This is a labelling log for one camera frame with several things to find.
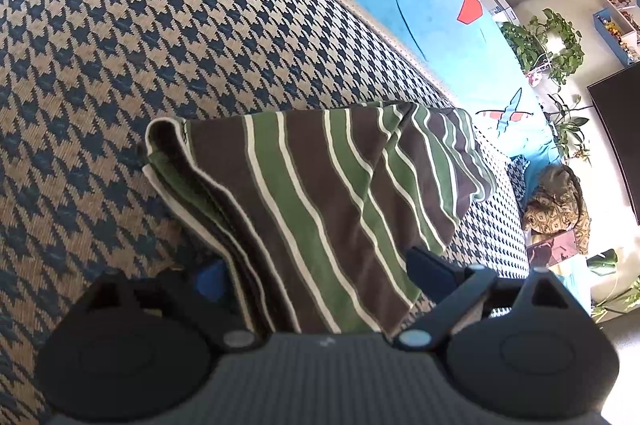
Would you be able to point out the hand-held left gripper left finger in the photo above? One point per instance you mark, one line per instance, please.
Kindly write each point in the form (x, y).
(214, 281)

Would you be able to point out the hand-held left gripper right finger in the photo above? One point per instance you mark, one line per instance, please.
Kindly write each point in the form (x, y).
(430, 272)

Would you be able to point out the green brown striped t-shirt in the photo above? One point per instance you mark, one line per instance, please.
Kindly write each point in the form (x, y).
(310, 205)

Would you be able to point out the magazine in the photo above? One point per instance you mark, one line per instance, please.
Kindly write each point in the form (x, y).
(552, 250)

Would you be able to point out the brown patterned cushion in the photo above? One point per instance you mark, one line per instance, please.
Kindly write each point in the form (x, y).
(555, 210)

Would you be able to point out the broad-leaf floor plant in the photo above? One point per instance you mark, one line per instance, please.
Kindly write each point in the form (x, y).
(615, 285)

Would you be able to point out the long-leaf potted plant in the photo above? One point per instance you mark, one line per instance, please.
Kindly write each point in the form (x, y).
(570, 125)

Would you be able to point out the black television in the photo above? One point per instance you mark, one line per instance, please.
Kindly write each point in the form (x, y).
(622, 130)

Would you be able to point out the large green potted plant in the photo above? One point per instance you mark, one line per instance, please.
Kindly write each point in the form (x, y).
(550, 45)

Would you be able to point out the houndstooth sofa cover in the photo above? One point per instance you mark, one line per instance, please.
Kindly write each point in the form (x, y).
(150, 30)

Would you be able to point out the blue printed bolster cushion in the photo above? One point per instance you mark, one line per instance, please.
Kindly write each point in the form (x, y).
(425, 5)

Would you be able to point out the white and blue wall shelf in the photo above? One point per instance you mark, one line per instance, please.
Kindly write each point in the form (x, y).
(617, 27)

